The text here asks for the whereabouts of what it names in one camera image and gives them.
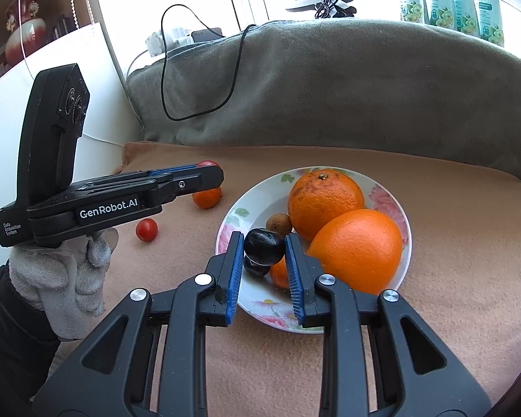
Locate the red ceramic vase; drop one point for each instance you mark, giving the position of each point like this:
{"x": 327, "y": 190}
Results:
{"x": 24, "y": 34}

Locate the white power strip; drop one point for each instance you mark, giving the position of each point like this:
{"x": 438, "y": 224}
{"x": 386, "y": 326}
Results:
{"x": 160, "y": 41}

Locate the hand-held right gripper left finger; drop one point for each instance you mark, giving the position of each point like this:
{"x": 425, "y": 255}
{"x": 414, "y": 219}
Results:
{"x": 234, "y": 278}

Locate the large orange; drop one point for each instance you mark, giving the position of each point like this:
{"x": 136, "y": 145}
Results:
{"x": 356, "y": 252}

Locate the floral white plate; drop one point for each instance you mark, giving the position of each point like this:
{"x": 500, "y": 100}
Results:
{"x": 260, "y": 195}

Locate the person's left forearm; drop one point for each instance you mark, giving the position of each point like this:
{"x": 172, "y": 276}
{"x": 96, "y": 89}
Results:
{"x": 13, "y": 347}

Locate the person's left hand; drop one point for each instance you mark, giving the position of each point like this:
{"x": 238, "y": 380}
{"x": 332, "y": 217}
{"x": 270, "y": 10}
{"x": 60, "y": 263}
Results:
{"x": 69, "y": 286}

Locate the black power adapter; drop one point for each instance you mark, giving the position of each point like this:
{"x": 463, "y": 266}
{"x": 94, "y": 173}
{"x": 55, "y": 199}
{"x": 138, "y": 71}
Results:
{"x": 208, "y": 34}

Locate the dark purple plum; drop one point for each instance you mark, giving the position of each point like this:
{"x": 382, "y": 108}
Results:
{"x": 265, "y": 245}
{"x": 256, "y": 270}

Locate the red tomato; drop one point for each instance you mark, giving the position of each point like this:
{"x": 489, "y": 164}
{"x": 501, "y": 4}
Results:
{"x": 209, "y": 164}
{"x": 146, "y": 230}

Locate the brown longan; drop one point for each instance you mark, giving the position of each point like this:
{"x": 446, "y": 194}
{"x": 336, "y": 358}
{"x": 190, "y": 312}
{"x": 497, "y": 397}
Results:
{"x": 279, "y": 224}

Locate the pink blanket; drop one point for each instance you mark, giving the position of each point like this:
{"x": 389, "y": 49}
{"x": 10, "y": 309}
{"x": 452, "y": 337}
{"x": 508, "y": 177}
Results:
{"x": 438, "y": 312}

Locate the spotted mandarin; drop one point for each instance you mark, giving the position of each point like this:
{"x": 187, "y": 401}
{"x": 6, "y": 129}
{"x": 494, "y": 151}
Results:
{"x": 325, "y": 204}

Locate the grey blanket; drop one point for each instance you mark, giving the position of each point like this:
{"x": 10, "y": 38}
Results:
{"x": 351, "y": 95}

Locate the small mandarin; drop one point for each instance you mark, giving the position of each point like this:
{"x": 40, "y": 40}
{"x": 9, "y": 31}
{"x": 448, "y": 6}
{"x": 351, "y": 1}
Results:
{"x": 279, "y": 274}
{"x": 207, "y": 200}

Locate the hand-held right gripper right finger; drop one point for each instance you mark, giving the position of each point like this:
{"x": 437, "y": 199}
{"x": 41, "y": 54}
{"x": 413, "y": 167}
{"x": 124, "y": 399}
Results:
{"x": 295, "y": 286}

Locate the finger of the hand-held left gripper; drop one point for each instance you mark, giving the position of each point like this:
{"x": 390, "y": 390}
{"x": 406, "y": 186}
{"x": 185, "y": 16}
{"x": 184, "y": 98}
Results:
{"x": 199, "y": 180}
{"x": 173, "y": 170}

